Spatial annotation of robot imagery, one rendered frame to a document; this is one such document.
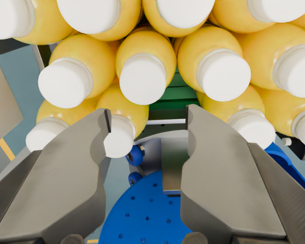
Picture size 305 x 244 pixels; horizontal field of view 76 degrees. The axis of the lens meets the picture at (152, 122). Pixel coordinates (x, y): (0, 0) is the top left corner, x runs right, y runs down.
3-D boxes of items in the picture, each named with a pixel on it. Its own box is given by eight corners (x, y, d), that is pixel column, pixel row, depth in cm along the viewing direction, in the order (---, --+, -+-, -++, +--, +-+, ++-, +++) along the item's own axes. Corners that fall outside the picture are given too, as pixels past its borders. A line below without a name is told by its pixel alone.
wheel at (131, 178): (139, 200, 39) (147, 194, 40) (137, 184, 36) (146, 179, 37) (128, 186, 42) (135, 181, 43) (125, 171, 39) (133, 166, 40)
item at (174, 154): (160, 147, 39) (163, 201, 29) (160, 138, 38) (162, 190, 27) (211, 145, 39) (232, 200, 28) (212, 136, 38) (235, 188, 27)
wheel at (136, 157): (135, 172, 35) (144, 167, 36) (133, 153, 32) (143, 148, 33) (123, 159, 38) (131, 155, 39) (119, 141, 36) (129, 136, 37)
